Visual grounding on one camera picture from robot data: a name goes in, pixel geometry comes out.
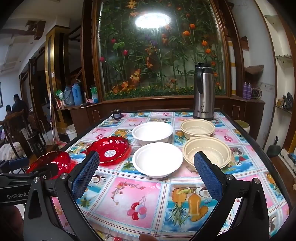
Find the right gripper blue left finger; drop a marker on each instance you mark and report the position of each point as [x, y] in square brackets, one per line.
[41, 221]

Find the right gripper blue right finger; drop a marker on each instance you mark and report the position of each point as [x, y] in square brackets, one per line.
[251, 221]

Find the beige plastic bowl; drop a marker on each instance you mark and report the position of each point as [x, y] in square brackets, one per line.
[214, 149]
[197, 128]

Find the white foam bowl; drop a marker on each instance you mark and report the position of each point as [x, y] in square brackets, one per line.
[152, 132]
[157, 160]

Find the operator hand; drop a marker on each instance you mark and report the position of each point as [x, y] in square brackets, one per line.
[145, 237]

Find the wooden chair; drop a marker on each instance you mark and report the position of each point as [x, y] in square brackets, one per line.
[16, 129]

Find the white plastic bucket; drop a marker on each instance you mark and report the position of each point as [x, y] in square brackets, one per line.
[71, 132]

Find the standing person dark clothes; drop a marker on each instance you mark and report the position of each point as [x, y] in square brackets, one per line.
[19, 105]

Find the grey blue thermos flask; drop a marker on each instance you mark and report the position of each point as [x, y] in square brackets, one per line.
[68, 96]

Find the small dark jar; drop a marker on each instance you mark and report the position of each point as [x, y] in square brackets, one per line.
[116, 114]

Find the green white bottle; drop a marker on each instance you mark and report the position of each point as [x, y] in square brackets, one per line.
[94, 94]

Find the stainless steel thermos jug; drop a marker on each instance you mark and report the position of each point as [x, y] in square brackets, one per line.
[204, 91]

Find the purple bottles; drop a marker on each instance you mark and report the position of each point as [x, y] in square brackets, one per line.
[247, 90]

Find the flower mural glass panel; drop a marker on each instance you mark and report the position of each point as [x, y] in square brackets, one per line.
[151, 48]

